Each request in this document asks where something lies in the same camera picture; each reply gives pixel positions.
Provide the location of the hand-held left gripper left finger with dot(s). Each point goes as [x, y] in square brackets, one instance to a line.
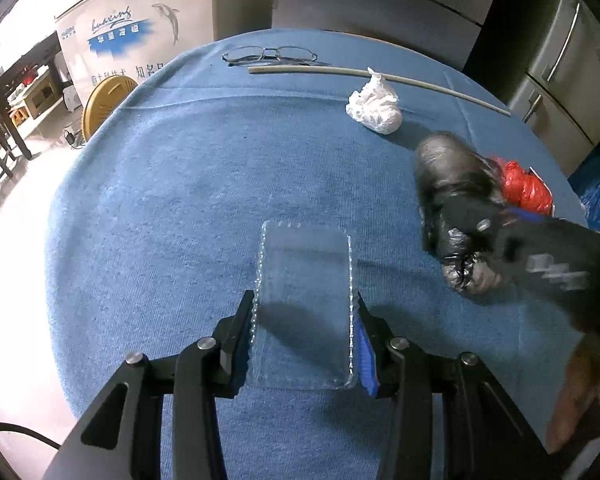
[235, 340]

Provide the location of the yellow round lid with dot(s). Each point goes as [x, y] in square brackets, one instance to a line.
[102, 105]

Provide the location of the clear plastic tray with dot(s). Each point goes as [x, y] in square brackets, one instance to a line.
[300, 270]

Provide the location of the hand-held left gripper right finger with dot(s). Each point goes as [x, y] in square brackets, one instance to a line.
[367, 360]

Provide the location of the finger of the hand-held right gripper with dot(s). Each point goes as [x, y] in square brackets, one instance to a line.
[475, 220]
[527, 216]

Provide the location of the eyeglasses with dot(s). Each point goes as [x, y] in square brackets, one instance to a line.
[250, 54]

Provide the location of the white plastic bag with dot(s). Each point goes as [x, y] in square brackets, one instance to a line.
[375, 110]

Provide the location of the dark wooden table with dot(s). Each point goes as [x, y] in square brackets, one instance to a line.
[10, 90]

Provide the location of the person's right hand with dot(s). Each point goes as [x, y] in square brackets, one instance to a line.
[580, 400]

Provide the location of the black plastic bag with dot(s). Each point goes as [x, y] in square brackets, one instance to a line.
[445, 175]

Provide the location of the red plastic bag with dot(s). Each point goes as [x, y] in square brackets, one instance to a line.
[525, 187]

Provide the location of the long grey rod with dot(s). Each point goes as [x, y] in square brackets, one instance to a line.
[305, 69]

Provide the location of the white chest freezer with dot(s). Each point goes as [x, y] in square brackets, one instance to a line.
[130, 10]

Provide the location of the silver refrigerator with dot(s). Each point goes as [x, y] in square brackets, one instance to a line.
[555, 85]

